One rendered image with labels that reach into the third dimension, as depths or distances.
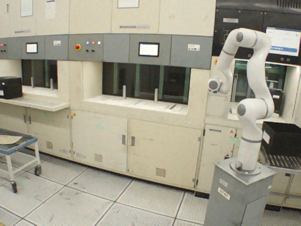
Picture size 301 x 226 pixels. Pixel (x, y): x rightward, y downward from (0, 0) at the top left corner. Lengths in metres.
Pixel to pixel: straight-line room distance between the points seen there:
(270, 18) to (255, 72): 0.84
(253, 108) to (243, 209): 0.58
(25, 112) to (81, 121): 0.93
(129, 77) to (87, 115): 0.68
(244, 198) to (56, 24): 2.42
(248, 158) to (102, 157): 1.70
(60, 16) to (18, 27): 0.71
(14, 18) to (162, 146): 2.41
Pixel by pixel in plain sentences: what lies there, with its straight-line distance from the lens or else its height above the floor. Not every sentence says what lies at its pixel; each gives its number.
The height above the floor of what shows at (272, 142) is 0.85.
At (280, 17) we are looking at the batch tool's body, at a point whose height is 1.76.
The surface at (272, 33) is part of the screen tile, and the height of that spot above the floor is 1.63.
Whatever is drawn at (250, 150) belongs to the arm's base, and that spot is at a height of 0.90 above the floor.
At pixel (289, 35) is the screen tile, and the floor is 1.63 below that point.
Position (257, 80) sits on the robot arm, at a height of 1.28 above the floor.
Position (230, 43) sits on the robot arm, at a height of 1.48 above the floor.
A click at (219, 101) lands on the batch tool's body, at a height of 1.01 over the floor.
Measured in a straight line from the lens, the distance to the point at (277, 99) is 2.37.
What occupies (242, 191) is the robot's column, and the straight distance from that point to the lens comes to 1.30.
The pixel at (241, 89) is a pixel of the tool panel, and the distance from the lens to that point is 2.89.
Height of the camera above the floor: 1.38
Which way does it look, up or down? 15 degrees down
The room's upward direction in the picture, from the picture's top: 3 degrees clockwise
